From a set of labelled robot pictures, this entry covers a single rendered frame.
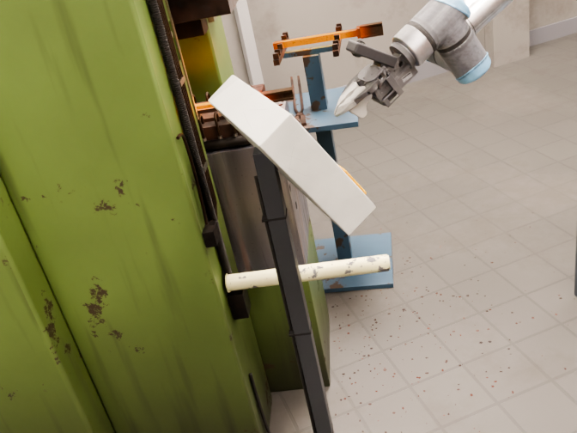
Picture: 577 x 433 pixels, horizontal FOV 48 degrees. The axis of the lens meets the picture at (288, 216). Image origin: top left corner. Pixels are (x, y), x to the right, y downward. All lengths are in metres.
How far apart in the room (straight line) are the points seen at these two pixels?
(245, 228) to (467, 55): 0.80
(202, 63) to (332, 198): 1.02
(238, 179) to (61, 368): 0.70
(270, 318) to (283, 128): 1.06
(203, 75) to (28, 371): 1.03
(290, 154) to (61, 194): 0.69
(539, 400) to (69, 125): 1.58
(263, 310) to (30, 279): 0.73
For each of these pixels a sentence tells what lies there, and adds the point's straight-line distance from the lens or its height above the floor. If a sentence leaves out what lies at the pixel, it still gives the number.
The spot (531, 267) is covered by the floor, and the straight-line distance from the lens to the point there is 2.76.
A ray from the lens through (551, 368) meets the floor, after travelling 2.32.
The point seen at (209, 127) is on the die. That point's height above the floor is 0.98.
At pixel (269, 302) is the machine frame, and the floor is 0.38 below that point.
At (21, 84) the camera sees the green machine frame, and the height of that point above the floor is 1.26.
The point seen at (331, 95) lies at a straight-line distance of 2.62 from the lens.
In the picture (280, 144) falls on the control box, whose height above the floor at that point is 1.15.
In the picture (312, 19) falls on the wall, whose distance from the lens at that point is 4.51.
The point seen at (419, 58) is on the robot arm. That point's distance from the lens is 1.51.
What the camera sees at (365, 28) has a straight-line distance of 2.42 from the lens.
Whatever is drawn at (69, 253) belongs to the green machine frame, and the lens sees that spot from 1.73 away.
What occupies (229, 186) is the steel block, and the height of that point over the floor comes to 0.81.
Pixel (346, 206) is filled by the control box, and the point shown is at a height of 0.99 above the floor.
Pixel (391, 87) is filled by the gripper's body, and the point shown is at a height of 1.10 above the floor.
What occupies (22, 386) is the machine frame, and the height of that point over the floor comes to 0.49.
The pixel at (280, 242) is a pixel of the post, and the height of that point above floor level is 0.86.
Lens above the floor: 1.58
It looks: 29 degrees down
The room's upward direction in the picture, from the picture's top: 12 degrees counter-clockwise
